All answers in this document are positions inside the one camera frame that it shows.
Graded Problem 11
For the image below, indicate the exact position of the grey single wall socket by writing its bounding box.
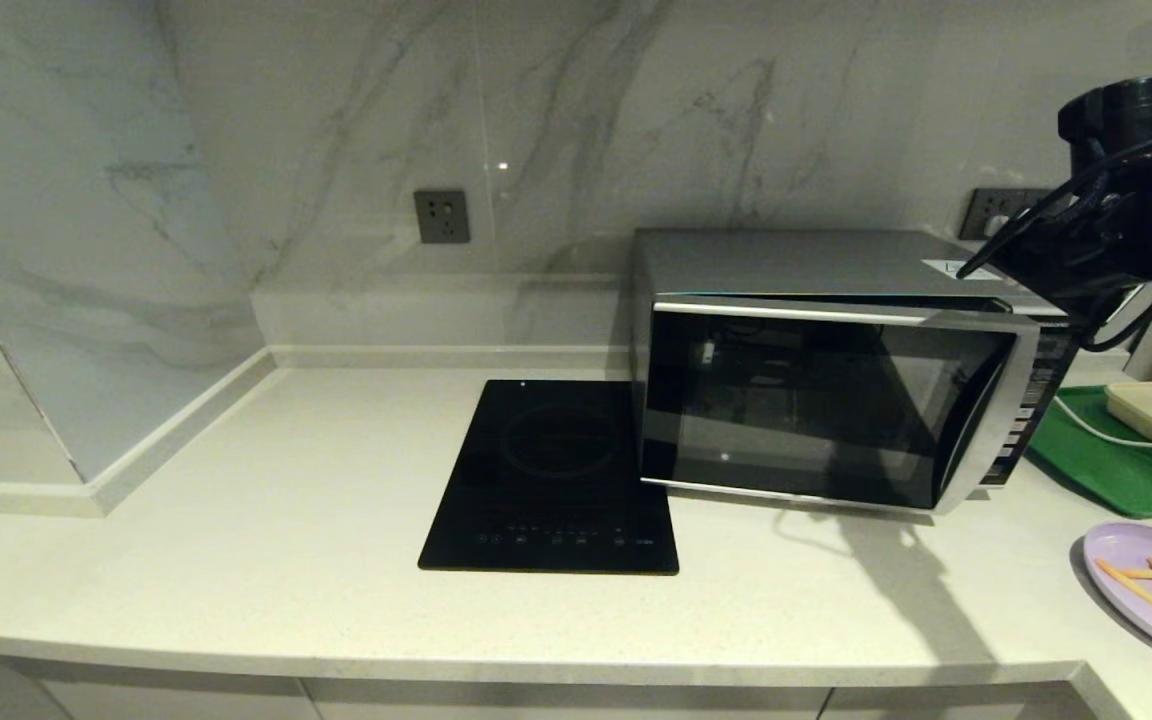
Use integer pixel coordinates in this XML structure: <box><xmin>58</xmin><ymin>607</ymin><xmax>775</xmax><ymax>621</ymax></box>
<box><xmin>413</xmin><ymin>188</ymin><xmax>470</xmax><ymax>244</ymax></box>

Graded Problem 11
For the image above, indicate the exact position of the white label sticker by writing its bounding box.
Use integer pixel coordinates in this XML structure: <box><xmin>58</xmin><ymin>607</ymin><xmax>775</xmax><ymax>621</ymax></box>
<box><xmin>921</xmin><ymin>258</ymin><xmax>997</xmax><ymax>281</ymax></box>

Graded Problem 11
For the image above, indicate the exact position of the white power cable with plug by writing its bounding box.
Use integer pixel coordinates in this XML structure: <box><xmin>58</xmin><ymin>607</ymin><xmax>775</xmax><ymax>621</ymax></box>
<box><xmin>986</xmin><ymin>213</ymin><xmax>1152</xmax><ymax>493</ymax></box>

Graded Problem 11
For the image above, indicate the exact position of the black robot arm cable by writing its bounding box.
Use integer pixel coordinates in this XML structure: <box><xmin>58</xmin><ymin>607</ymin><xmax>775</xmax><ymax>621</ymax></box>
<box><xmin>984</xmin><ymin>122</ymin><xmax>1152</xmax><ymax>353</ymax></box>

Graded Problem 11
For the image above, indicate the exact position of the purple plate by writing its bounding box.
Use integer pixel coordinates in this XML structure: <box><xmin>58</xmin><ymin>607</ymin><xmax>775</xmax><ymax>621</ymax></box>
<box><xmin>1083</xmin><ymin>522</ymin><xmax>1152</xmax><ymax>669</ymax></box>

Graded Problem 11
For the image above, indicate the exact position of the grey double wall socket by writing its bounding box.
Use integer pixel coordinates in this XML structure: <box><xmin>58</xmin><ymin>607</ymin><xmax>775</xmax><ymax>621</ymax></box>
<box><xmin>958</xmin><ymin>188</ymin><xmax>1052</xmax><ymax>241</ymax></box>

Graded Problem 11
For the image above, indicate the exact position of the black induction cooktop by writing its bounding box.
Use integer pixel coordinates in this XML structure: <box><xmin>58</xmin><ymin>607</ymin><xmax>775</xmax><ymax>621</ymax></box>
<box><xmin>417</xmin><ymin>378</ymin><xmax>681</xmax><ymax>576</ymax></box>

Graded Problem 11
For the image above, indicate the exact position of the green plastic tray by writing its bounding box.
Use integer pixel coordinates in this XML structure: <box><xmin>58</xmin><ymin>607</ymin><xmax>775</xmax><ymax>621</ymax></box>
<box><xmin>1024</xmin><ymin>385</ymin><xmax>1152</xmax><ymax>519</ymax></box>

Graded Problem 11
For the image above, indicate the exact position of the silver microwave oven body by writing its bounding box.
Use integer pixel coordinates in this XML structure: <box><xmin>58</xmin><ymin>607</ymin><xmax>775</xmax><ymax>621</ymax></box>
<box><xmin>631</xmin><ymin>228</ymin><xmax>1137</xmax><ymax>493</ymax></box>

